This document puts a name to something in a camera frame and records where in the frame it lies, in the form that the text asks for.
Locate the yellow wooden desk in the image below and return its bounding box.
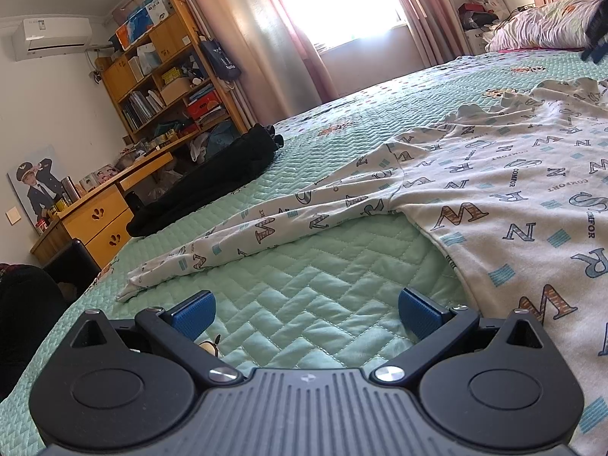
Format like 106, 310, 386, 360
30, 134, 196, 268

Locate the wooden bookshelf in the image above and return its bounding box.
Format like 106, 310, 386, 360
101, 0, 249, 144

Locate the cartoon boy poster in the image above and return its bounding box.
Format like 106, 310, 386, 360
7, 145, 68, 226

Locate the pink curtain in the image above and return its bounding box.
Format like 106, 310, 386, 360
399, 0, 470, 67
194, 0, 339, 124

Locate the pink curtain left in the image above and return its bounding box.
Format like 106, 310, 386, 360
194, 0, 339, 124

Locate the green quilted bee bedspread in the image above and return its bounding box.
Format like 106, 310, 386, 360
1, 51, 607, 455

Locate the floral pillow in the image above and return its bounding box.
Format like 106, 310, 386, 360
486, 0, 602, 52

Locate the dark hanging bag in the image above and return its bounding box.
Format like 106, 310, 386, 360
200, 39, 241, 82

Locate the black folded garment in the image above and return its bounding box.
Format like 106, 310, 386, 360
127, 123, 284, 238

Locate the pink curtain right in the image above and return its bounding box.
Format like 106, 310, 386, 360
399, 0, 470, 67

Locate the white air conditioner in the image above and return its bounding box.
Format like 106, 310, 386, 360
11, 17, 93, 61

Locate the white letter-print shirt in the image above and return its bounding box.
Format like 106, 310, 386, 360
119, 78, 607, 455

